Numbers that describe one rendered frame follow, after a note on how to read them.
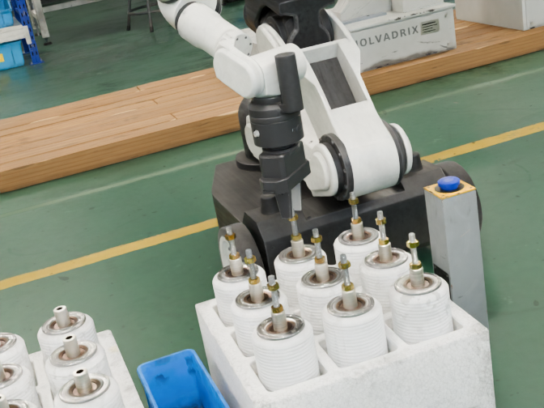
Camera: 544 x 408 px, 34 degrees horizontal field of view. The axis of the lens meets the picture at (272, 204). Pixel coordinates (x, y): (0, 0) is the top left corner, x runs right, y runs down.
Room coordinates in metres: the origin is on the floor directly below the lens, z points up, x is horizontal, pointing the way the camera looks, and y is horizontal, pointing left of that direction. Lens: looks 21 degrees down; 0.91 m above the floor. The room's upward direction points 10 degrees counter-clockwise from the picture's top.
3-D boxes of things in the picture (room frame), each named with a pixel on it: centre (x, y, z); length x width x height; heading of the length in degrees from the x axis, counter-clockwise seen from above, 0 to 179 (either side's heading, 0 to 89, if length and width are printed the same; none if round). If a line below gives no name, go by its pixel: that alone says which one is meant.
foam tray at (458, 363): (1.36, -0.06, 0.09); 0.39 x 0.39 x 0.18; 15
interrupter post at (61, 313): (1.36, 0.38, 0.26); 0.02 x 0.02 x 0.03
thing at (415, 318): (1.27, -0.21, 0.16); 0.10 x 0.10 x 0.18
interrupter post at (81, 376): (1.14, 0.32, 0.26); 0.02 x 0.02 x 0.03
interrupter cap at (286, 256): (1.47, -0.03, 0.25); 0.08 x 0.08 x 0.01
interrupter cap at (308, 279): (1.36, -0.06, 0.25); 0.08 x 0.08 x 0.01
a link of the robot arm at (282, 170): (1.47, -0.03, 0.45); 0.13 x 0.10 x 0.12; 149
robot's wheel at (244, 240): (1.79, 0.09, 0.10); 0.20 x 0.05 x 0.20; 17
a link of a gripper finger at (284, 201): (1.45, -0.02, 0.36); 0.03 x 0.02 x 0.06; 59
